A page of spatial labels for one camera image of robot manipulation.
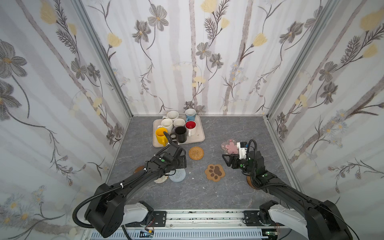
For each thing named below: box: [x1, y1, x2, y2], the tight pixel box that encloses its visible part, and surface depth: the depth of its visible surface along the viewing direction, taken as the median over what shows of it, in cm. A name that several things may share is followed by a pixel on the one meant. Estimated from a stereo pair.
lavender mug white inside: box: [173, 118, 186, 128], surface depth 109 cm
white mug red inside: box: [185, 120, 197, 137], surface depth 106 cm
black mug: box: [170, 126, 187, 144], surface depth 104 cm
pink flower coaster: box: [221, 138, 239, 155], surface depth 104 cm
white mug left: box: [157, 118, 174, 134], surface depth 106 cm
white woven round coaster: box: [154, 175, 168, 184], surface depth 88 cm
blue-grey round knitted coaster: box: [169, 168, 187, 183], surface depth 90 cm
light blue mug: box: [185, 108, 197, 122], surface depth 110 cm
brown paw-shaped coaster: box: [204, 164, 226, 182], surface depth 92 cm
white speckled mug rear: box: [162, 110, 179, 120], surface depth 113 cm
